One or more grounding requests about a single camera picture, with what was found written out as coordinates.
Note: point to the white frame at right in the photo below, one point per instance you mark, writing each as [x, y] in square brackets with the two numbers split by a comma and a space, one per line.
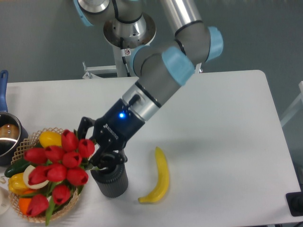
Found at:
[293, 108]

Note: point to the orange fruit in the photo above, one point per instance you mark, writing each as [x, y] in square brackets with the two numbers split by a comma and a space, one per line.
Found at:
[25, 202]

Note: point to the woven wicker basket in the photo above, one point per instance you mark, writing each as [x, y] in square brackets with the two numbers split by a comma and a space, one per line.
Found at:
[59, 210]

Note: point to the white garlic clove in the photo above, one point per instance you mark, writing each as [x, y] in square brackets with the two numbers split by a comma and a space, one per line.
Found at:
[2, 180]

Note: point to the red tulip bouquet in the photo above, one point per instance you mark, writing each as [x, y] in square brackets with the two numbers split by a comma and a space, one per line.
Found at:
[63, 166]

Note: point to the blue handled saucepan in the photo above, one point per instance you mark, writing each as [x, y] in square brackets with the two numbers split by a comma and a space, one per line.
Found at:
[12, 133]

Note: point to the yellow banana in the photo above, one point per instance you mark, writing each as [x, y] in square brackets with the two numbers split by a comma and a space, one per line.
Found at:
[162, 185]

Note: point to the green cucumber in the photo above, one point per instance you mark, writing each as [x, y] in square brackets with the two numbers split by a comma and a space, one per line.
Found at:
[17, 167]

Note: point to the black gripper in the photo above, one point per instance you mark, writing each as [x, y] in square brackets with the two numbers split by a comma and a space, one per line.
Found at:
[111, 132]

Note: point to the dark grey ribbed vase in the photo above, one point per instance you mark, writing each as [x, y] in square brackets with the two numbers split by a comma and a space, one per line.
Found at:
[112, 182]

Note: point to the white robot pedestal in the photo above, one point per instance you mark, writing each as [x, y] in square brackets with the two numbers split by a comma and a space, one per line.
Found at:
[123, 63]

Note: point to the black device at edge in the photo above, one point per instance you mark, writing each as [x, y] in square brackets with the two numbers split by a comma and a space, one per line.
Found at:
[295, 203]

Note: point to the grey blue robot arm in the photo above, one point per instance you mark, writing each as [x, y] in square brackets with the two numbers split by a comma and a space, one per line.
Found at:
[161, 71]

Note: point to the yellow squash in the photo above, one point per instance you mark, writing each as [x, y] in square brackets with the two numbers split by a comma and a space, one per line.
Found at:
[50, 138]

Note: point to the yellow bell pepper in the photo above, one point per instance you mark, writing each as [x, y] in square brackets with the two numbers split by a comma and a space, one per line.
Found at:
[16, 184]

